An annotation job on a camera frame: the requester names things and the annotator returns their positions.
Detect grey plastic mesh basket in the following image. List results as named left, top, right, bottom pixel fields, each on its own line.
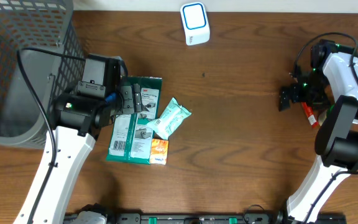
left=0, top=0, right=85, bottom=149

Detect orange juice carton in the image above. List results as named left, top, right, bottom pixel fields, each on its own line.
left=149, top=139, right=168, bottom=165

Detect green sponge pack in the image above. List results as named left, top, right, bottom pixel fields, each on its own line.
left=106, top=77, right=162, bottom=165

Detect red white packet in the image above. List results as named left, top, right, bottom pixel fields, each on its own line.
left=301, top=102, right=319, bottom=128

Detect teal white snack pouch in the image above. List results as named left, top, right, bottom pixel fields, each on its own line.
left=146, top=98, right=191, bottom=140

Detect green lid jar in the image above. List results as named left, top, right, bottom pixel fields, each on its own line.
left=318, top=111, right=327, bottom=126

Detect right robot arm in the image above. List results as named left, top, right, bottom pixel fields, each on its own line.
left=275, top=39, right=358, bottom=223

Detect white barcode scanner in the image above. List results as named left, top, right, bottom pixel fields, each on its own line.
left=180, top=2, right=210, bottom=46

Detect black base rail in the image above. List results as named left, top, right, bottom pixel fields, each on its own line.
left=63, top=212, right=347, bottom=224

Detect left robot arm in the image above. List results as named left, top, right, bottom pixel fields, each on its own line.
left=15, top=84, right=142, bottom=223

